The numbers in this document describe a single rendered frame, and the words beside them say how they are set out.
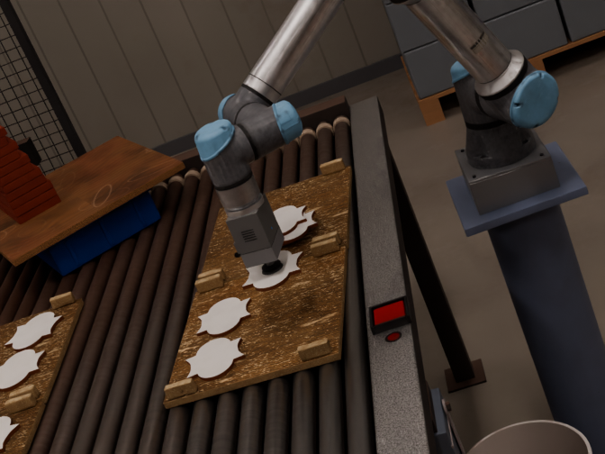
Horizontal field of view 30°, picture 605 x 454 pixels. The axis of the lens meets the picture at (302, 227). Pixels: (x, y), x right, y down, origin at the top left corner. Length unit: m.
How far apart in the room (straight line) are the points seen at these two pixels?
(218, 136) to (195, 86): 4.27
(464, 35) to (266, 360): 0.72
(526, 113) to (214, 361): 0.78
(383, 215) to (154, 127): 3.95
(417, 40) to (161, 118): 1.73
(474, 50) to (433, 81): 3.10
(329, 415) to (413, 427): 0.17
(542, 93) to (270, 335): 0.71
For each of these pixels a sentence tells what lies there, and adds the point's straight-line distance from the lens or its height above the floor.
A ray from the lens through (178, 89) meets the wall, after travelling 6.28.
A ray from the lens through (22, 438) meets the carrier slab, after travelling 2.29.
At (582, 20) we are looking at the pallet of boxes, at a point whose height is 0.22.
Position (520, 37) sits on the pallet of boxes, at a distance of 5.33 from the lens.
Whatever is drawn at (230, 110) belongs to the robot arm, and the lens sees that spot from 2.17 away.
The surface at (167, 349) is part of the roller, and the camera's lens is 2.35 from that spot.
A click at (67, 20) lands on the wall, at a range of 6.24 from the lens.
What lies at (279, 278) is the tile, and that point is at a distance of 2.10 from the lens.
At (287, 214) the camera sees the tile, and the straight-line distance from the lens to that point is 2.56.
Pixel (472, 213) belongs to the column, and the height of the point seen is 0.87.
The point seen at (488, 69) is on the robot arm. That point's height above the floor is 1.21.
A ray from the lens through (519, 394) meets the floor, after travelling 3.38.
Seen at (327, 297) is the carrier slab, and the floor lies 0.94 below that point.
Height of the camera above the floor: 1.97
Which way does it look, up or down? 24 degrees down
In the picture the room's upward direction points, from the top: 23 degrees counter-clockwise
